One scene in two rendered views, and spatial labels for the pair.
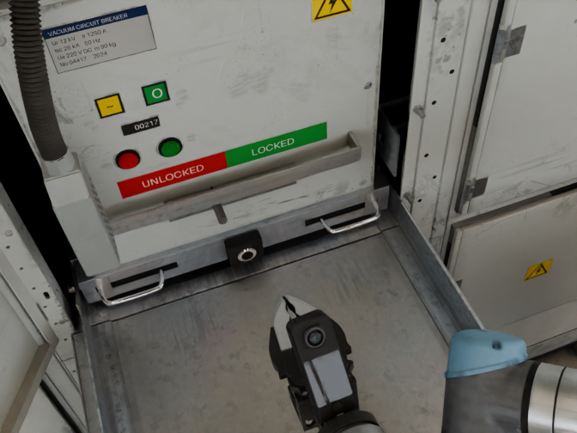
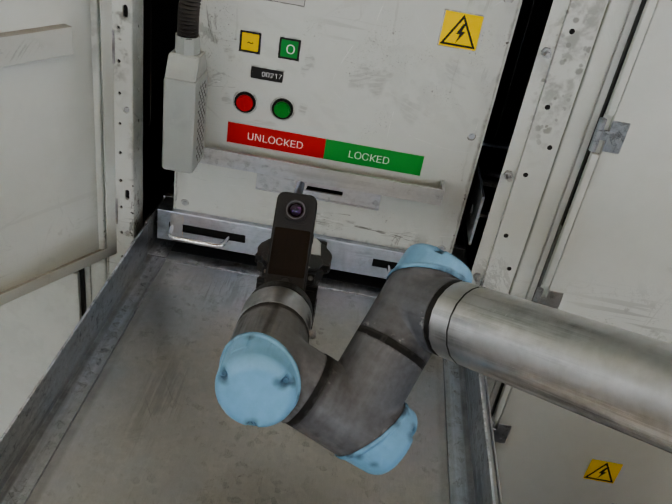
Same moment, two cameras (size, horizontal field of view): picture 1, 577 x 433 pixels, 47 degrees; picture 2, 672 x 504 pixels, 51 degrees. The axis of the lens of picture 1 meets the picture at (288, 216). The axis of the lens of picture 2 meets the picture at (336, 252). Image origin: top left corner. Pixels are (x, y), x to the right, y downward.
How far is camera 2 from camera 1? 0.46 m
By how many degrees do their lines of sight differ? 22
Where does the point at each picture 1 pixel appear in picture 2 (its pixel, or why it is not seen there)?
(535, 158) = (619, 299)
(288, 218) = (359, 246)
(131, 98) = (269, 43)
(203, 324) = (236, 294)
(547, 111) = (639, 243)
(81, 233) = (174, 116)
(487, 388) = (412, 281)
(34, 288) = (121, 181)
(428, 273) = not seen: hidden behind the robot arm
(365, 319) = not seen: hidden behind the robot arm
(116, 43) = not seen: outside the picture
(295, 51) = (415, 67)
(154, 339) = (190, 285)
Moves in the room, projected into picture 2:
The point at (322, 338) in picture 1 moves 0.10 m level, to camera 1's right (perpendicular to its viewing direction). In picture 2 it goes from (301, 213) to (386, 241)
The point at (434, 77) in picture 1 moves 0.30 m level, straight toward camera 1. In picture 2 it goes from (530, 145) to (426, 203)
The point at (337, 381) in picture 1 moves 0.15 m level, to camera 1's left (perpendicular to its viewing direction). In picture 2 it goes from (296, 260) to (177, 218)
